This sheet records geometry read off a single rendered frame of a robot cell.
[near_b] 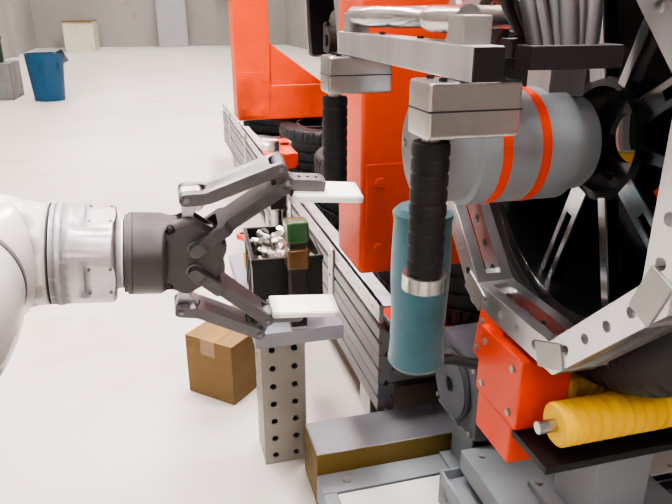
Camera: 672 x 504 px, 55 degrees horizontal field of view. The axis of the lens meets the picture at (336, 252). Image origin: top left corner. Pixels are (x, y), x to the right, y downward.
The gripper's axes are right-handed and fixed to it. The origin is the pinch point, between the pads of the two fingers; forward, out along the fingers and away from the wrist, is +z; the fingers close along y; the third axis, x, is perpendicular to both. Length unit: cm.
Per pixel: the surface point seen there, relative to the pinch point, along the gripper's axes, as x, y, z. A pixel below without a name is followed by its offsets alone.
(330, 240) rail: 96, -62, 34
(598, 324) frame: -6.7, -5.2, 29.3
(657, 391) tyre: -10.0, -13.1, 38.9
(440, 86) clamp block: -1.8, 18.2, 5.7
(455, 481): 17, -66, 40
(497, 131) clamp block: -2.8, 14.9, 11.9
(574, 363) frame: -5.4, -12.3, 30.0
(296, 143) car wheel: 210, -84, 50
